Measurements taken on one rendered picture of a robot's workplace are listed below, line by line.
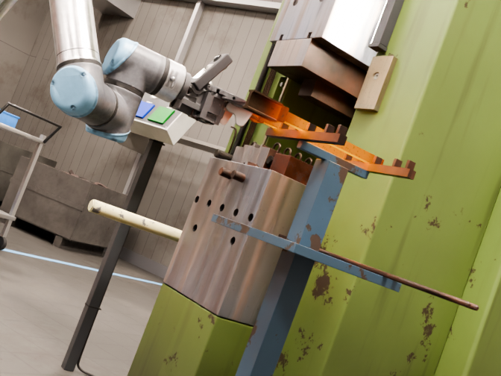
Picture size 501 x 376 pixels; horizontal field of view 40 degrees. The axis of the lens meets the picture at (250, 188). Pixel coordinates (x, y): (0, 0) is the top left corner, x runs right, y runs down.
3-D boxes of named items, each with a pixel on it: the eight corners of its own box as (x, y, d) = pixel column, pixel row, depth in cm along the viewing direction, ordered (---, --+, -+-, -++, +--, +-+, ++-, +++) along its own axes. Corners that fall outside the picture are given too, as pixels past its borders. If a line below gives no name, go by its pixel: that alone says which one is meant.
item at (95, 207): (89, 213, 230) (95, 198, 230) (85, 210, 234) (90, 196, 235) (197, 251, 253) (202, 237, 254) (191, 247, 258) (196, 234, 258)
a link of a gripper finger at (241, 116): (257, 134, 161) (220, 120, 160) (265, 111, 162) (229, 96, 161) (259, 133, 158) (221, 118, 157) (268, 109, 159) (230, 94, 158)
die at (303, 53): (301, 66, 215) (312, 38, 216) (267, 66, 232) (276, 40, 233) (391, 117, 238) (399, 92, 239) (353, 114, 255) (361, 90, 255)
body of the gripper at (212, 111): (208, 125, 165) (164, 105, 159) (221, 92, 165) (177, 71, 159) (221, 127, 158) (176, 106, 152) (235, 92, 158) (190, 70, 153)
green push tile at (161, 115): (161, 123, 245) (174, 109, 248) (146, 118, 249) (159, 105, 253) (163, 126, 246) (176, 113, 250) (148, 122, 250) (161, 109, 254)
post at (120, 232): (63, 370, 256) (168, 101, 262) (60, 366, 259) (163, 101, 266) (73, 371, 258) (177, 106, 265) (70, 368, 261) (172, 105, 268)
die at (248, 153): (261, 171, 213) (271, 145, 214) (229, 163, 230) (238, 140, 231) (355, 212, 236) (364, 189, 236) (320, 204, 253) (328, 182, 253)
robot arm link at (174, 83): (160, 59, 158) (176, 57, 149) (178, 68, 160) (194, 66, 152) (146, 95, 157) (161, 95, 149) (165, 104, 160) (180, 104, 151)
